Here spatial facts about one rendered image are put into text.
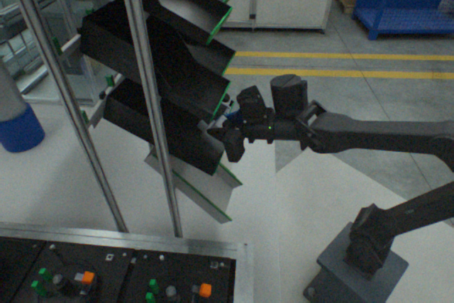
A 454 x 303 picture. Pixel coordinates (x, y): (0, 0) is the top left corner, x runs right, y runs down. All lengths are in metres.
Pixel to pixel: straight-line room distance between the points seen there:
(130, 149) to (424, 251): 1.08
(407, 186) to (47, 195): 2.26
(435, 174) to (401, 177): 0.26
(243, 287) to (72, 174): 0.77
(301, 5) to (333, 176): 3.52
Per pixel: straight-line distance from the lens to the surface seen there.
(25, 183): 1.32
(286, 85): 0.55
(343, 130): 0.54
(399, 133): 0.51
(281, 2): 4.44
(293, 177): 1.15
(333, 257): 0.77
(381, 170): 2.60
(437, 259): 1.14
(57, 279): 0.81
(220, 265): 0.82
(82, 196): 1.18
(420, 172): 2.73
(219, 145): 0.67
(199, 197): 0.78
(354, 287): 0.76
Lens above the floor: 1.72
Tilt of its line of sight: 41 degrees down
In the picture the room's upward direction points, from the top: straight up
